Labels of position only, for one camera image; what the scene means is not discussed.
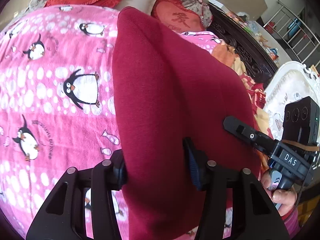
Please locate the dark red fleece garment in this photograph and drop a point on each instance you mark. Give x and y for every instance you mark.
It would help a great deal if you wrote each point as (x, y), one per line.
(168, 87)

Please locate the pink penguin blanket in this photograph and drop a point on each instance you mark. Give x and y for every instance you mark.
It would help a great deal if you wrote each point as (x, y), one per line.
(57, 105)

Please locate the person's right hand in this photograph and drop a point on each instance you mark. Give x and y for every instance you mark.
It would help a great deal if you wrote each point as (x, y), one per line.
(286, 198)

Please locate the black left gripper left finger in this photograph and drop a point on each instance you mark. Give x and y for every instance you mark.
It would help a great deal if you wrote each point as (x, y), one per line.
(62, 215)

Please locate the white ornate chair back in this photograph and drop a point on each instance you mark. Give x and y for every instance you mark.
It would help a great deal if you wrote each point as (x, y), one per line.
(292, 81)

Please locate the metal stair railing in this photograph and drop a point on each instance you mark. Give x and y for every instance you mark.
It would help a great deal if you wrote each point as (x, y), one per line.
(296, 32)

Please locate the dark carved wooden headboard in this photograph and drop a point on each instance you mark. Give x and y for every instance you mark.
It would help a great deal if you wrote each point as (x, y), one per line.
(258, 63)

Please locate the black camera box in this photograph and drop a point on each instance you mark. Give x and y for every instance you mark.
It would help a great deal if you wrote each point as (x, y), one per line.
(301, 121)

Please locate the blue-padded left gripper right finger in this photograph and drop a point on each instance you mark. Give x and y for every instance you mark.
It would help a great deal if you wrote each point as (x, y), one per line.
(253, 215)

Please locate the orange red patterned cloth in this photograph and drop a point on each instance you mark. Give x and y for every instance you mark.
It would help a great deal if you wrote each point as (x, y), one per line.
(226, 54)

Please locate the small red heart cushion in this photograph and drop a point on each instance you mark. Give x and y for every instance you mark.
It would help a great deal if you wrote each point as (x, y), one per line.
(176, 17)

